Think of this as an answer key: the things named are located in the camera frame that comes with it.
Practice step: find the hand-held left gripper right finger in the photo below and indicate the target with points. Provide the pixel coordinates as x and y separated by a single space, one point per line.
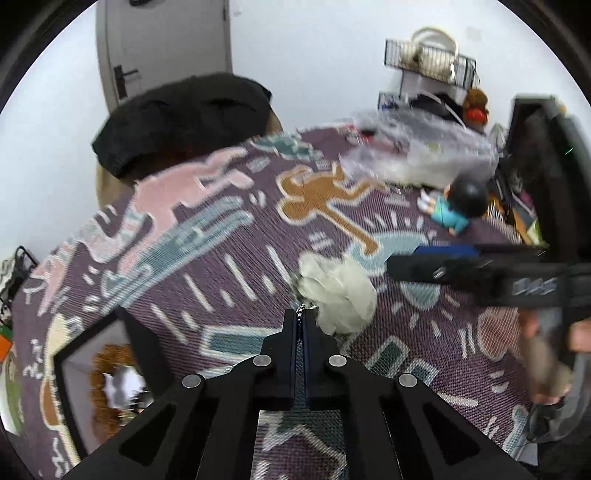
318 355

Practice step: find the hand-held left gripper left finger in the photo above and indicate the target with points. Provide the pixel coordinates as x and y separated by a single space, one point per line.
286 350

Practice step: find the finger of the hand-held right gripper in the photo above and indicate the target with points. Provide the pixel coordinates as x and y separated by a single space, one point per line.
443 250
415 270

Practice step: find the black square gift box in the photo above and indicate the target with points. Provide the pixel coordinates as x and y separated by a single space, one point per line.
147 350

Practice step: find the person's right hand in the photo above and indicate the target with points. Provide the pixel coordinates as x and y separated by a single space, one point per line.
542 350

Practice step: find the black-haired toy figurine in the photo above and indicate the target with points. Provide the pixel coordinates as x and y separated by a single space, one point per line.
466 196

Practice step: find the clear plastic bag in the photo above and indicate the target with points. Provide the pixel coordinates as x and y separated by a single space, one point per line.
415 147

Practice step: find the brown plush toy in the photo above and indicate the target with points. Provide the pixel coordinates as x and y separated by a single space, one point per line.
475 106

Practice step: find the printed purple blanket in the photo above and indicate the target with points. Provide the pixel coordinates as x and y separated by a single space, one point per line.
221 258

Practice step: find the white handbag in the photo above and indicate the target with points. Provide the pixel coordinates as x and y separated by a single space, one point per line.
436 62

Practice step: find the green round rug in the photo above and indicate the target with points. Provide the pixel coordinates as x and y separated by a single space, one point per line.
10 397

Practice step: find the black shoe rack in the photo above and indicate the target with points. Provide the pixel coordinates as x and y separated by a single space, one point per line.
16 272

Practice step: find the orange box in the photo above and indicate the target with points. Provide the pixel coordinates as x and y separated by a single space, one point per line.
3 344

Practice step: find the grey door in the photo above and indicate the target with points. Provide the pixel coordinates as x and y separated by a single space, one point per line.
171 41

